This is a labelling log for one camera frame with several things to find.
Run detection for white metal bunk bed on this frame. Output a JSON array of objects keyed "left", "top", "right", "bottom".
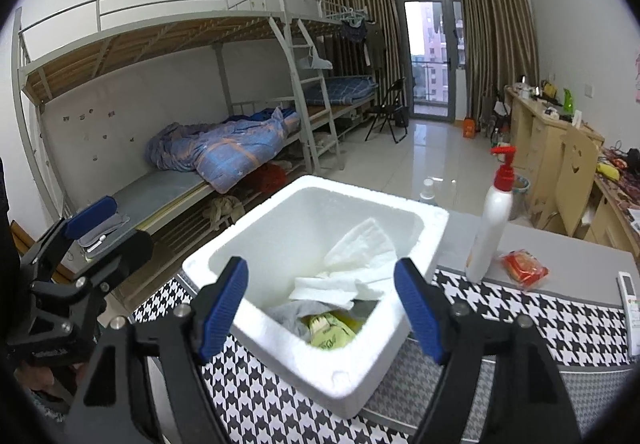
[
  {"left": 270, "top": 0, "right": 382, "bottom": 161},
  {"left": 17, "top": 0, "right": 346, "bottom": 275}
]

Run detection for trash bin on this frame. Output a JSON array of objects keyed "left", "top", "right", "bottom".
[{"left": 510, "top": 176, "right": 532, "bottom": 211}]

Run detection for white pump lotion bottle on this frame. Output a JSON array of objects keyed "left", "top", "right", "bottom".
[{"left": 465, "top": 146, "right": 517, "bottom": 283}]

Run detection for green tissue pack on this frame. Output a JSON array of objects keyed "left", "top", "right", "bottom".
[{"left": 301, "top": 313, "right": 359, "bottom": 351}]

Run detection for white foam box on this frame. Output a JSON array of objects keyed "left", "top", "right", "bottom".
[{"left": 181, "top": 175, "right": 450, "bottom": 420}]

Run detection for white clothes hanger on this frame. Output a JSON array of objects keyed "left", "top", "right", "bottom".
[{"left": 295, "top": 48, "right": 334, "bottom": 72}]

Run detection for glass balcony door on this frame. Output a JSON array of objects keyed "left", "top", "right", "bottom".
[{"left": 387, "top": 0, "right": 468, "bottom": 123}]

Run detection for houndstooth table mat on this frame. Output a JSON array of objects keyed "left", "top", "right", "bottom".
[{"left": 130, "top": 266, "right": 640, "bottom": 444}]

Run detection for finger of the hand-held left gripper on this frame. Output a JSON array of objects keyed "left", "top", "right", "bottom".
[
  {"left": 30, "top": 229, "right": 154, "bottom": 307},
  {"left": 19, "top": 195, "right": 120, "bottom": 277}
]

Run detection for white paper towel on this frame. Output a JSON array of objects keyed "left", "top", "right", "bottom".
[{"left": 289, "top": 218, "right": 397, "bottom": 311}]

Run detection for wooden chair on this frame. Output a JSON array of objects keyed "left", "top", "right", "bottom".
[{"left": 537, "top": 124, "right": 600, "bottom": 238}]

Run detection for dark hanging clothes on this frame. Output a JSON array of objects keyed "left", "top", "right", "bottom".
[{"left": 340, "top": 18, "right": 387, "bottom": 70}]

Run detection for grey sock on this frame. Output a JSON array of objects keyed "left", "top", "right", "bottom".
[{"left": 270, "top": 299, "right": 321, "bottom": 340}]

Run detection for grey shoe insoles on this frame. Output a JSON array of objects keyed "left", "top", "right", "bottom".
[{"left": 77, "top": 214, "right": 132, "bottom": 253}]

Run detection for red snack packet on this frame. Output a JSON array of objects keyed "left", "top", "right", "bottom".
[{"left": 501, "top": 250, "right": 550, "bottom": 291}]

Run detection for white remote control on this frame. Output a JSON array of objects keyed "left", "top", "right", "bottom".
[{"left": 617, "top": 271, "right": 640, "bottom": 358}]

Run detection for light wooden desk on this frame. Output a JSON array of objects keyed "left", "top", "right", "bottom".
[{"left": 504, "top": 86, "right": 606, "bottom": 225}]

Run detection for blue plaid mattress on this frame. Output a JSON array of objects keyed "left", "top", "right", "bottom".
[{"left": 302, "top": 76, "right": 379, "bottom": 107}]

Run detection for blue plaid quilt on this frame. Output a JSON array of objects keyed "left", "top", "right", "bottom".
[{"left": 146, "top": 106, "right": 302, "bottom": 195}]

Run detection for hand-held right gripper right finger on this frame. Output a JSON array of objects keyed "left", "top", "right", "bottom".
[{"left": 393, "top": 258, "right": 583, "bottom": 444}]

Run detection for black folding chair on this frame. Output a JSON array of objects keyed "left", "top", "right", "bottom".
[{"left": 364, "top": 78, "right": 410, "bottom": 145}]

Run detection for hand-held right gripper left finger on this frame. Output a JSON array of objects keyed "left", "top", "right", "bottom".
[{"left": 65, "top": 256, "right": 250, "bottom": 444}]

